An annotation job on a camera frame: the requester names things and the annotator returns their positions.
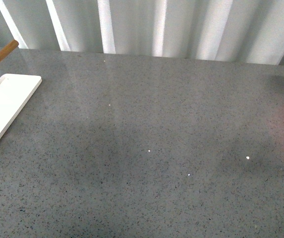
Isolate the white pleated curtain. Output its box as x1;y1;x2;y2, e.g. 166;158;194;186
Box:
0;0;284;65

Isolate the white rack base plate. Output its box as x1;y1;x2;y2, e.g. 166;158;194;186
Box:
0;73;42;139

